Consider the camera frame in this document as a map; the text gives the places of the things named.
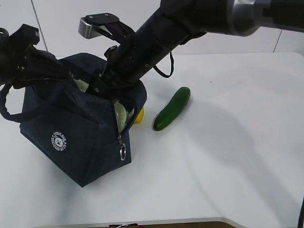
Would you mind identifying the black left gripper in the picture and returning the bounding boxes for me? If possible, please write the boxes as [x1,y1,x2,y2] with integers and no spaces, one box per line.
[0,24,75,89]

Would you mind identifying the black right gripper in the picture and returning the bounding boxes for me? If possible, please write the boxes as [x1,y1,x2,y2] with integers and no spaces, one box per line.
[89,45,171,97]

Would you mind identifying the yellow lemon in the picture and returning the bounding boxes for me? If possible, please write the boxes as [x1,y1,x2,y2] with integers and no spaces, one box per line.
[134,108,144,124]

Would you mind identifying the green cucumber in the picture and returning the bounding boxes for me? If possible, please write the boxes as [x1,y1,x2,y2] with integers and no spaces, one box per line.
[152,87,191,131]

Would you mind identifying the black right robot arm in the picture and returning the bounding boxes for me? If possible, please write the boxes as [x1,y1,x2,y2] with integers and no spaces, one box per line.
[86,0,304,96]

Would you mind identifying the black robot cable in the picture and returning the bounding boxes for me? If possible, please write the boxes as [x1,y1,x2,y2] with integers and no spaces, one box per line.
[153,51,174,78]

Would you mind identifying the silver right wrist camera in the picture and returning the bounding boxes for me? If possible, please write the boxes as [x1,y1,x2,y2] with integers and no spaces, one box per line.
[78,13,135,43]

